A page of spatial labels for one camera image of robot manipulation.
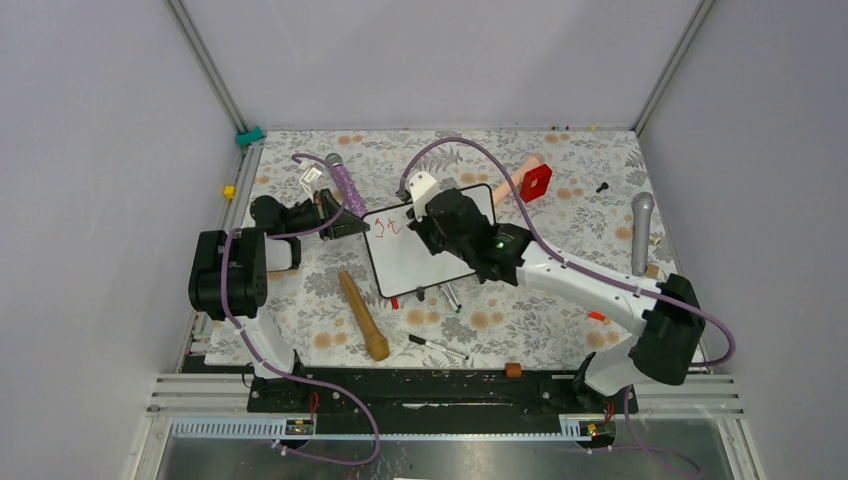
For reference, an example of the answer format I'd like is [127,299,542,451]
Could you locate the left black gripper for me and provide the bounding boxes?
[282,188,370,240]

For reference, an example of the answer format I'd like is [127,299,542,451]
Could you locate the black capped marker front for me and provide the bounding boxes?
[408,334,470,361]

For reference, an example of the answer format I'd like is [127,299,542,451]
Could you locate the green capped marker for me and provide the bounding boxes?
[440,284,461,313]

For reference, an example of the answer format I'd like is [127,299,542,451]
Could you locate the small brown wooden cube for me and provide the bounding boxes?
[504,362,523,379]

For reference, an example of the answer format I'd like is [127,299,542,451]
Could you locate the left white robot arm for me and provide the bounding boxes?
[188,189,370,411]

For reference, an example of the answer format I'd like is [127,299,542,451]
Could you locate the red square block with hole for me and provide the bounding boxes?
[519,164,553,203]

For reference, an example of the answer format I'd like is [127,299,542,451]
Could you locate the pink toy microphone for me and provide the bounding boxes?
[492,153,546,206]

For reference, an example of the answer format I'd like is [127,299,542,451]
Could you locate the teal corner clip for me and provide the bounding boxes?
[235,126,265,148]

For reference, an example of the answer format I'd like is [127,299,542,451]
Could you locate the black capped marker by board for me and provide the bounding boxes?
[446,285,462,311]

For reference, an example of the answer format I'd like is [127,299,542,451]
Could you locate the purple glitter microphone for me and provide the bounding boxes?
[325,152,367,218]

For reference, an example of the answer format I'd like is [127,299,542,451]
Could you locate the white whiteboard black frame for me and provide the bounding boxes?
[363,202,474,299]

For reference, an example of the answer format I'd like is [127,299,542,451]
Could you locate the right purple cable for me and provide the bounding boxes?
[399,137,737,475]

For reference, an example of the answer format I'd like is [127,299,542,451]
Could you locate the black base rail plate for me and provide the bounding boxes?
[247,365,639,435]

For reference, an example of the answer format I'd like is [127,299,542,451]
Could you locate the red triangular block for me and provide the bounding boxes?
[588,311,607,323]

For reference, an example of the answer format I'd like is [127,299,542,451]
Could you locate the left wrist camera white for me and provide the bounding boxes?
[298,166,322,191]

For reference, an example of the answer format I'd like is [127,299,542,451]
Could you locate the silver grey microphone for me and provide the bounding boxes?
[631,192,655,276]

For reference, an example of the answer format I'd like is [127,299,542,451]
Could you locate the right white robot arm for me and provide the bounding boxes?
[408,187,705,412]

